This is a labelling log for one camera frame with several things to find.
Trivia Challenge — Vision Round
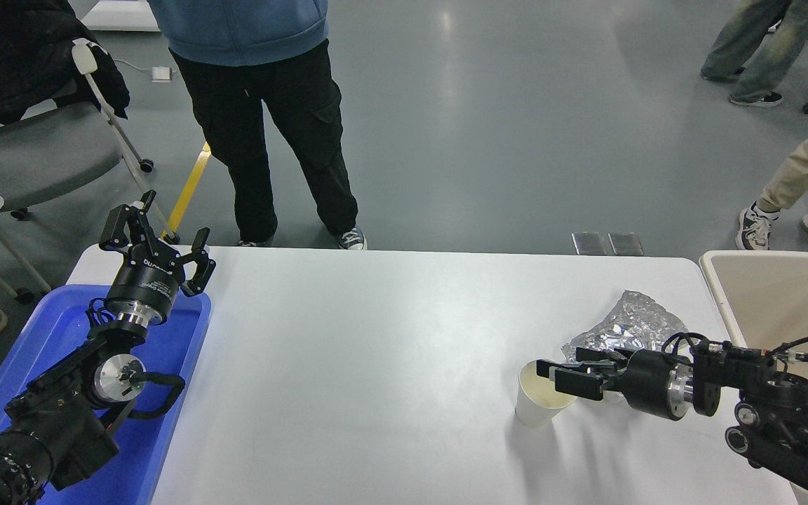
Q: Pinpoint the large pale plastic bin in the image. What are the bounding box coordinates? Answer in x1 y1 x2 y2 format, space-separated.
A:
699 250 808 505

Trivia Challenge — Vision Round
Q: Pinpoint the grey office chair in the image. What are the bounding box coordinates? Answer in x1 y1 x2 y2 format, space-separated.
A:
0 39 180 245

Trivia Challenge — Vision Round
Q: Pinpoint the white paper cup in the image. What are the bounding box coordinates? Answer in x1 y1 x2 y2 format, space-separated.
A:
516 359 579 429

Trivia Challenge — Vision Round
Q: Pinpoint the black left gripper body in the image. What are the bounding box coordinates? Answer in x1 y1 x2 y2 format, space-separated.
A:
107 245 186 315

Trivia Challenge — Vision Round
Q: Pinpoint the black jacket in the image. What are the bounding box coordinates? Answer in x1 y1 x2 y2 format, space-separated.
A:
0 0 130 127

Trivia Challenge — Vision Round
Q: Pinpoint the crumpled silver foil tray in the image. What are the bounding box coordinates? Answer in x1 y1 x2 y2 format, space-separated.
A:
562 290 691 365

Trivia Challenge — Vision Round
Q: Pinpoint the white flat board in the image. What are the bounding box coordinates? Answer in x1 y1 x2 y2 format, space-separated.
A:
81 0 161 32

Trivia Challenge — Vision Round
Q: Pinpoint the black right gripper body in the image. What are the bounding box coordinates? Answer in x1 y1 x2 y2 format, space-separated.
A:
616 349 678 422

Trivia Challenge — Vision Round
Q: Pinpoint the blue plastic tray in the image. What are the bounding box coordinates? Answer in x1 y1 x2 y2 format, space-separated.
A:
0 284 212 505

